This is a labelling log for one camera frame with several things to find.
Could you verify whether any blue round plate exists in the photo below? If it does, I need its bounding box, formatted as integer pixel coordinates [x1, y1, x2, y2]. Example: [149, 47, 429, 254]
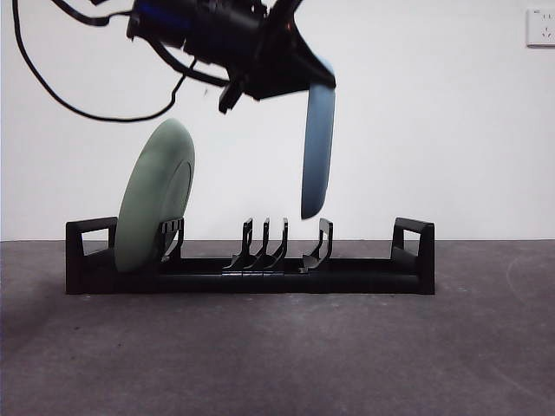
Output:
[299, 55, 337, 220]

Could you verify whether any black cable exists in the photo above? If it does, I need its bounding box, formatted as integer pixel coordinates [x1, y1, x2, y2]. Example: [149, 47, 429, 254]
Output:
[11, 0, 197, 124]
[54, 0, 140, 26]

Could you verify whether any white wall socket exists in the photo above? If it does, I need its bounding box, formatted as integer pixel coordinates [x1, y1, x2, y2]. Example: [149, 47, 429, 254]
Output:
[526, 8, 555, 49]

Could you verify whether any green round plate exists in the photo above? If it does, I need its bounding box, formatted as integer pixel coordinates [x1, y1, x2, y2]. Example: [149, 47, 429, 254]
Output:
[113, 117, 196, 274]

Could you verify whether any black plate rack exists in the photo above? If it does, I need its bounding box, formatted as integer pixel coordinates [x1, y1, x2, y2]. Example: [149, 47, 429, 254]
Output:
[64, 216, 436, 296]

